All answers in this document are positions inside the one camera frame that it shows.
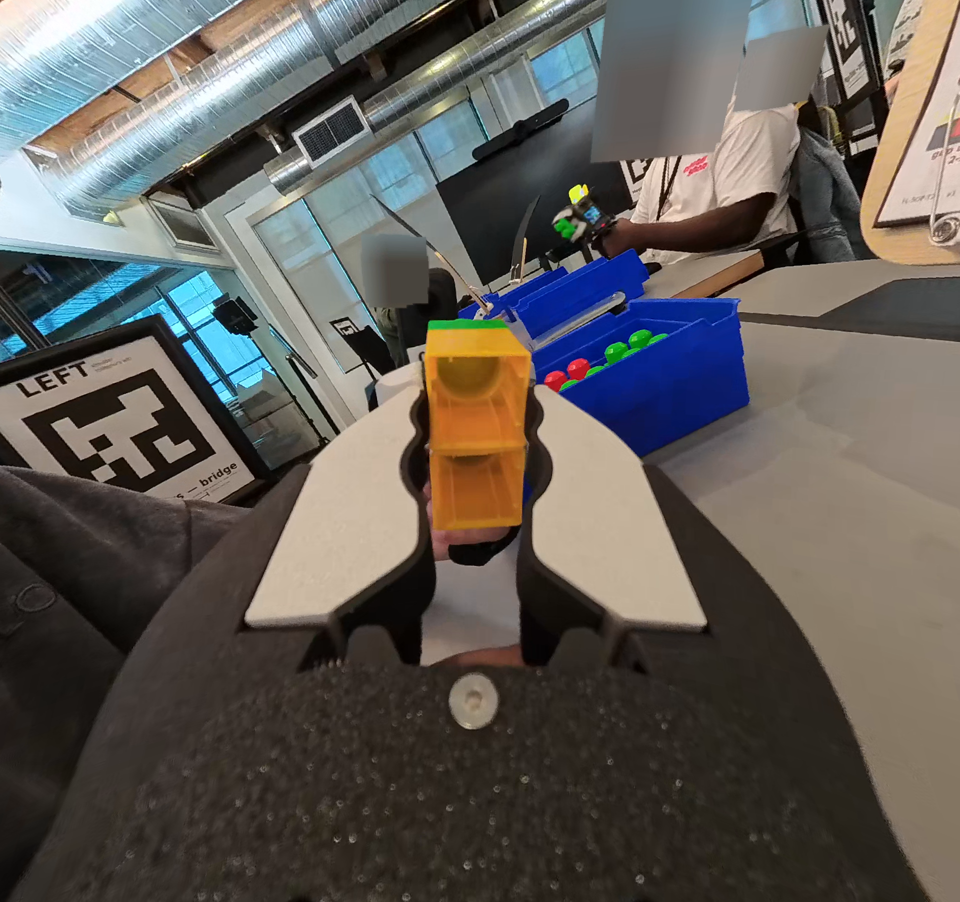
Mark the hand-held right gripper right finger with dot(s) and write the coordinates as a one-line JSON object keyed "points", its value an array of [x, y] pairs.
{"points": [[615, 527]]}

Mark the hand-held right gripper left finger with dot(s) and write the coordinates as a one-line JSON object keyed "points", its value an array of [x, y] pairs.
{"points": [[337, 527]]}

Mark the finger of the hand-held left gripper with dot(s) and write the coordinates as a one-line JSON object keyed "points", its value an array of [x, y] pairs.
{"points": [[397, 388]]}

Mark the yellow toy block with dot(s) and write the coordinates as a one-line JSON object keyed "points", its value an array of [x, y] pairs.
{"points": [[472, 489], [480, 422]]}

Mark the blue plastic bin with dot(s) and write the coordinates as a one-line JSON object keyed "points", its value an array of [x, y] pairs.
{"points": [[570, 294], [675, 399]]}

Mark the rows of toy blocks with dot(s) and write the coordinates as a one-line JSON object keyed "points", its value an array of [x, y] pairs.
{"points": [[615, 353]]}

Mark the grey desk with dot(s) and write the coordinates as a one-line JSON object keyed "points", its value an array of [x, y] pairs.
{"points": [[825, 504]]}

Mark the person's left hand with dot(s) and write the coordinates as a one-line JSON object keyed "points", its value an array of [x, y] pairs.
{"points": [[441, 540]]}

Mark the small black white marker sign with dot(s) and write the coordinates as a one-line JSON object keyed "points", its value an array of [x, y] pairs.
{"points": [[345, 328]]}

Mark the small white stand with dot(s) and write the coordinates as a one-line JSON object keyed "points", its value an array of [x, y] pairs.
{"points": [[484, 305]]}

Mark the light wooden slat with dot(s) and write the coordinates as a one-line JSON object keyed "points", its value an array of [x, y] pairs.
{"points": [[519, 260]]}

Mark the black studio light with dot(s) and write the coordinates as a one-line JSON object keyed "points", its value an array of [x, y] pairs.
{"points": [[234, 317]]}

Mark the clear plastic sheet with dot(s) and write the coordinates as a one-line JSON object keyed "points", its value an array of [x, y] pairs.
{"points": [[592, 313]]}

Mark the black screen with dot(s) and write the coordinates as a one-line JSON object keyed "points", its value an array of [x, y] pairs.
{"points": [[510, 196]]}

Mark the black white marker board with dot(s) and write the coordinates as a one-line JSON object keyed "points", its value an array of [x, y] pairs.
{"points": [[844, 9], [112, 422]]}

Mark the brown-edged side table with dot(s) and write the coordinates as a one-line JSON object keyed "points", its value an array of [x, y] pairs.
{"points": [[705, 275]]}

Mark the person's dark sweatshirt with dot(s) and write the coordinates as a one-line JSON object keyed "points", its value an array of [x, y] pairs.
{"points": [[75, 617]]}

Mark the black video bar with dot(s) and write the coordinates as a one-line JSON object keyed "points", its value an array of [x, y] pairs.
{"points": [[525, 129]]}

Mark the denim jacket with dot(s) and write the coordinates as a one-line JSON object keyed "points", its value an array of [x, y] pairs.
{"points": [[825, 196]]}

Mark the metal clip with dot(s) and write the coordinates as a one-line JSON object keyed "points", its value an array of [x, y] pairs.
{"points": [[946, 226]]}

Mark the white printed paper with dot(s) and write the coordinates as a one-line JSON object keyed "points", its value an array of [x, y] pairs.
{"points": [[915, 181]]}

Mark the instruction board on stand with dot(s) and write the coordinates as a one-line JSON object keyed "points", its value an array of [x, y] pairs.
{"points": [[907, 31]]}

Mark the narrow silver air duct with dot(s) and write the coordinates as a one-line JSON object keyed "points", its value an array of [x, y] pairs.
{"points": [[450, 84]]}

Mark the wide silver air duct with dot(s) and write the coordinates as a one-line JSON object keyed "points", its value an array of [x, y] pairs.
{"points": [[112, 31], [300, 39]]}

